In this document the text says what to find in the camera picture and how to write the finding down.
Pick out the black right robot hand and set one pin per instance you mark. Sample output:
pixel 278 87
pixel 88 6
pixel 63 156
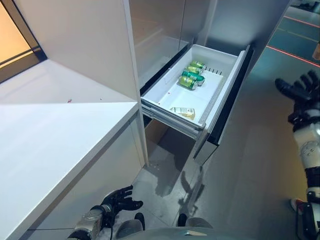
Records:
pixel 305 100

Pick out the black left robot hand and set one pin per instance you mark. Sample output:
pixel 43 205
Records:
pixel 120 200

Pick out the tea bottle with white cap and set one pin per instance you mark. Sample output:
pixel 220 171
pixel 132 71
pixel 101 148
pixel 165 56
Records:
pixel 185 112

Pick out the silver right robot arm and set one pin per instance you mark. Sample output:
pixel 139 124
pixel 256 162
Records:
pixel 310 150

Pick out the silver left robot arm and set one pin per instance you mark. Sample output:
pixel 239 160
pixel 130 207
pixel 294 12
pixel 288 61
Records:
pixel 87 222

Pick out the white fridge drawer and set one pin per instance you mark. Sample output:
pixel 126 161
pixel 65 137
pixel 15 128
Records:
pixel 190 97

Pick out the silver stainless fridge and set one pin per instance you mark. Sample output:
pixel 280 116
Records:
pixel 160 30

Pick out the small brown cardboard box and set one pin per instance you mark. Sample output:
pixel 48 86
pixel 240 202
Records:
pixel 317 51

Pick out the black right robot foot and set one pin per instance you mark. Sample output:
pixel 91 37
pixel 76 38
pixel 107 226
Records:
pixel 182 219

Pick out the grey robot torso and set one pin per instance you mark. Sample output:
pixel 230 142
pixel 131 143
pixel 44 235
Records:
pixel 185 233

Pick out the silver right robot leg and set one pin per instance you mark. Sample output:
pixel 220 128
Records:
pixel 200 223

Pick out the white counter cabinet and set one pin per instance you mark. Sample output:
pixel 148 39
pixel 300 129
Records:
pixel 50 150

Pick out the red and white sneaker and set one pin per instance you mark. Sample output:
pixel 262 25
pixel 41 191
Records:
pixel 297 205

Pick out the small red scrap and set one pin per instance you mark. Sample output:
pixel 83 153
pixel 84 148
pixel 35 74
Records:
pixel 69 100

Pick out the dark green drink can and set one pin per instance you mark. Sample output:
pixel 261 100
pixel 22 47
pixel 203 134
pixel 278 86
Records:
pixel 191 75

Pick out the tall white cabinet panel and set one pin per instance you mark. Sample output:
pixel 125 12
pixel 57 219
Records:
pixel 87 45

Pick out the orange window with dark frame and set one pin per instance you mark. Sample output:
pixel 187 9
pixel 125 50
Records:
pixel 12 45

